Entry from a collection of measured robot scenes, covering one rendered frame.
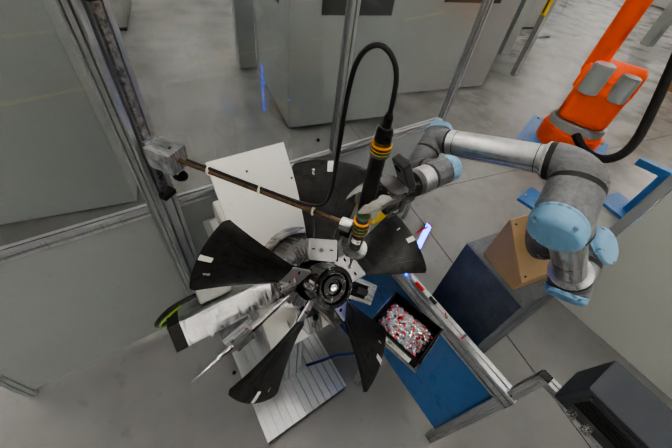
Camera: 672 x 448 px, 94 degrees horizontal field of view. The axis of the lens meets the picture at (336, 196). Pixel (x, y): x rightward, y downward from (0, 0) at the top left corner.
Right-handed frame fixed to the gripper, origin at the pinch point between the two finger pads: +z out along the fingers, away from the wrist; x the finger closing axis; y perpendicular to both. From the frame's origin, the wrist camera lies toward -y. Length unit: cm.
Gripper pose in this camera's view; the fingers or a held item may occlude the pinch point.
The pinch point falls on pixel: (357, 201)
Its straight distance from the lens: 73.6
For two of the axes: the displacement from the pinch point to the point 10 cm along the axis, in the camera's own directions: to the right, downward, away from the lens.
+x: -5.5, -6.3, 5.5
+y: -1.1, 7.0, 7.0
